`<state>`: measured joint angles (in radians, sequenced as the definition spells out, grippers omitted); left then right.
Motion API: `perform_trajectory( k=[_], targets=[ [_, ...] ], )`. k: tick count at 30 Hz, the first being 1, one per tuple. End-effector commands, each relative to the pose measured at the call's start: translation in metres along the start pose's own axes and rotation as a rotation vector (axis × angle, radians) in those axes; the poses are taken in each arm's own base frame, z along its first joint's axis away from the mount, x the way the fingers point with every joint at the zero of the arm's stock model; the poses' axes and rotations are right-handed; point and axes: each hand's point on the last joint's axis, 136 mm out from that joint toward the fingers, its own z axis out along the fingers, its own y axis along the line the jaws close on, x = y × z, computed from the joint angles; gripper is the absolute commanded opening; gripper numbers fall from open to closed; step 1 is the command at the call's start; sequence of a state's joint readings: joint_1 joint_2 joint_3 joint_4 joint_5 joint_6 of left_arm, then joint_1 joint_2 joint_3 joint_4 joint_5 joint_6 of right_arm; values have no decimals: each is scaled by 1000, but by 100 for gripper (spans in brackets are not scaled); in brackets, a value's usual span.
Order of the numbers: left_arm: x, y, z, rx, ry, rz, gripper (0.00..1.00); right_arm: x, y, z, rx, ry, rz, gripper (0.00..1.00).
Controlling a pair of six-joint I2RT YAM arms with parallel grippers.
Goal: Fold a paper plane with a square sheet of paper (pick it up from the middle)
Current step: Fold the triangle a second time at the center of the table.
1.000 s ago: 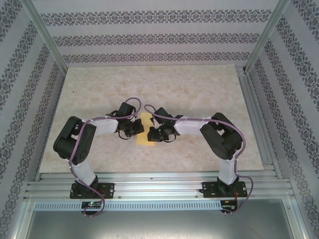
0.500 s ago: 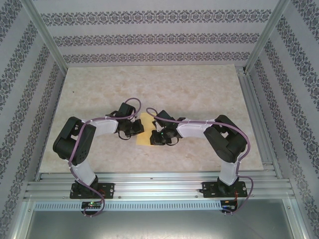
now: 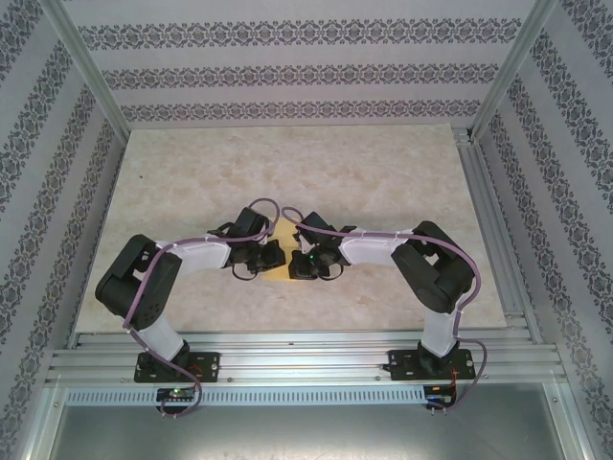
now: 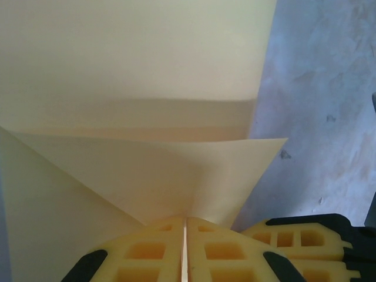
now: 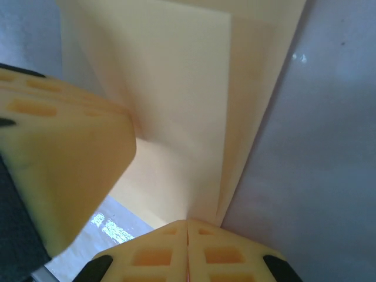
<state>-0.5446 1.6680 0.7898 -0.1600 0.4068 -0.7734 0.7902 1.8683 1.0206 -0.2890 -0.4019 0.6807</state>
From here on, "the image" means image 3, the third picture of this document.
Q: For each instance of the yellow cloth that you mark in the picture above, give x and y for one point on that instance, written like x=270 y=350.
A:
x=286 y=235

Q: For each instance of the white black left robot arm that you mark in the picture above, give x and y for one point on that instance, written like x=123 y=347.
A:
x=120 y=287

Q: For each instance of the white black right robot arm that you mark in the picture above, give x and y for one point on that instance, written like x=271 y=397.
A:
x=426 y=273

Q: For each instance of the grey metal sheet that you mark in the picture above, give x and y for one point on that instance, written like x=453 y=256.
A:
x=306 y=431

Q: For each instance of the small circuit board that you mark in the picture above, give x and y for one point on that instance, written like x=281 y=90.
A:
x=438 y=390
x=174 y=394

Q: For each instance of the long aluminium mounting rail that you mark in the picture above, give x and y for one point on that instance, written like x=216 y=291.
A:
x=306 y=359

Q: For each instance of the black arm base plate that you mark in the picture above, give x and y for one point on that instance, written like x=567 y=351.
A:
x=208 y=366
x=402 y=364

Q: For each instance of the aluminium side rail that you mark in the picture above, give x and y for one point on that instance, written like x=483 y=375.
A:
x=483 y=191

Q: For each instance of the aluminium frame post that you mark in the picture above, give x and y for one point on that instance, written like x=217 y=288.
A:
x=512 y=67
x=86 y=62

